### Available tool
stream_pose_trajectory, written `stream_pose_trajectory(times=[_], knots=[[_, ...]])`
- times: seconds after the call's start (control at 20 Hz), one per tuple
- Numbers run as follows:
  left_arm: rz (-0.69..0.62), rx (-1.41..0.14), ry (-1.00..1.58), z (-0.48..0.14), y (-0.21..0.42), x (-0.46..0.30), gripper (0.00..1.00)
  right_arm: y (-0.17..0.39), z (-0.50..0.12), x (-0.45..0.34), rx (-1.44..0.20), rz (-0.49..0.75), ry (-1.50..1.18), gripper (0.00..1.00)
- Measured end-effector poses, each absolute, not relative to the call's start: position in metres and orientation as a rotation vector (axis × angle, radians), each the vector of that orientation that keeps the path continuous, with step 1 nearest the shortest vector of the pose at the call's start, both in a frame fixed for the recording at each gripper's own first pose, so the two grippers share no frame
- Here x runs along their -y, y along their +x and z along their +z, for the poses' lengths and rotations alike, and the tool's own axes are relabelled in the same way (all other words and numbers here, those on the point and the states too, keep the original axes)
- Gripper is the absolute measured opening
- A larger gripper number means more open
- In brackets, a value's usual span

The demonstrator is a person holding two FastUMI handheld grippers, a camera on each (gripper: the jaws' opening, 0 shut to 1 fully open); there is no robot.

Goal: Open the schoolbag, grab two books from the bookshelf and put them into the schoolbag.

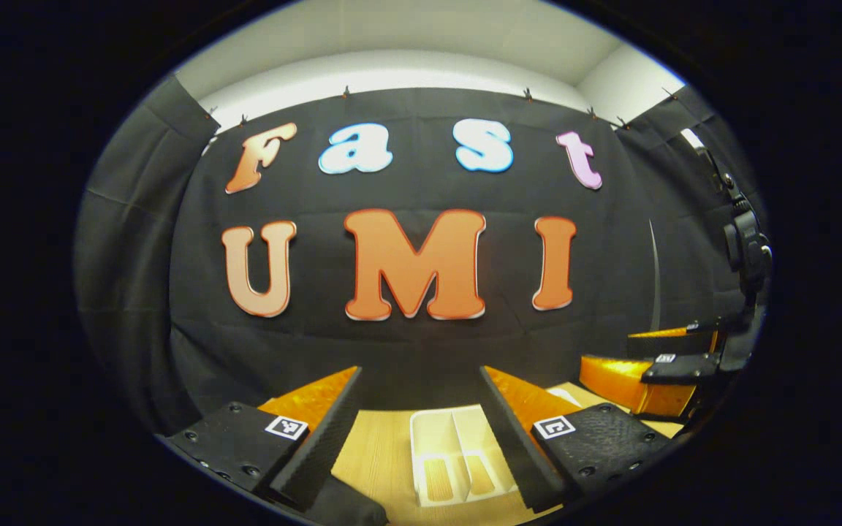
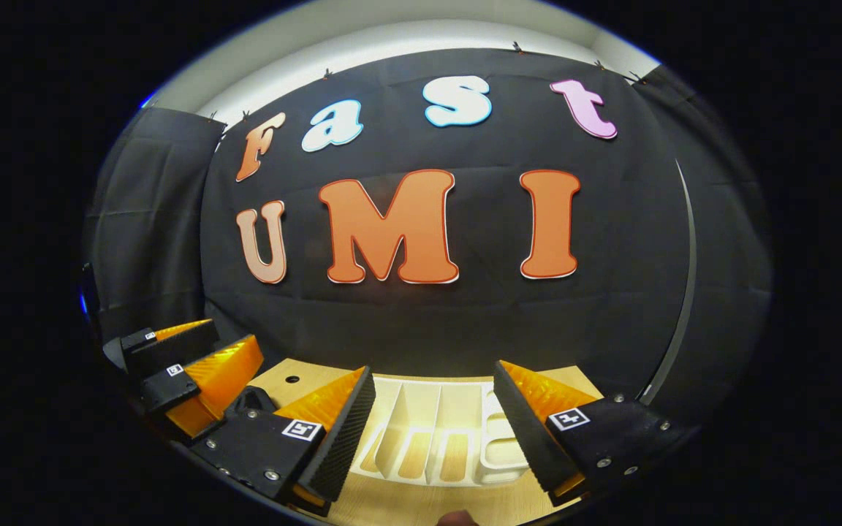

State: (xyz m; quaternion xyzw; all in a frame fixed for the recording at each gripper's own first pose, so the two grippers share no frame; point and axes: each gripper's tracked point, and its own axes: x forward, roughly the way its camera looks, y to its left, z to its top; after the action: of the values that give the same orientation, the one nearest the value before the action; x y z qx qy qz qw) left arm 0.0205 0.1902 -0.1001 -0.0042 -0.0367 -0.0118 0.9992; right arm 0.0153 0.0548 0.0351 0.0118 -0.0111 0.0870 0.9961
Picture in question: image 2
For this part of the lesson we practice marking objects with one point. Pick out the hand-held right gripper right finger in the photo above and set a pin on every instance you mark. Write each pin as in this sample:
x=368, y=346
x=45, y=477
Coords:
x=531, y=438

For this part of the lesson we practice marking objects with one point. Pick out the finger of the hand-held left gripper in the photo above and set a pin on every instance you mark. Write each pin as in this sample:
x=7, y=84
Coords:
x=165, y=387
x=172, y=345

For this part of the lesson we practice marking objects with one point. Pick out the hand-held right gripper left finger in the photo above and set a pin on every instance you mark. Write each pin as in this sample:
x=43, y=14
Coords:
x=340, y=446

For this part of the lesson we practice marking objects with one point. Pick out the white bookshelf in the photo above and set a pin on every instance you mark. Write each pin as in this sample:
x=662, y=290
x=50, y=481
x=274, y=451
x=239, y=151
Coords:
x=421, y=409

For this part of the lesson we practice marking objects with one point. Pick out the black schoolbag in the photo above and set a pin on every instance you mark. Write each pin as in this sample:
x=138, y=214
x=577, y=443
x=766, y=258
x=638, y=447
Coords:
x=253, y=402

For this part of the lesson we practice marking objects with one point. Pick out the thin grey pole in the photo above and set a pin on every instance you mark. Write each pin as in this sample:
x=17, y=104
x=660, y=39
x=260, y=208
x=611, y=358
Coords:
x=693, y=256

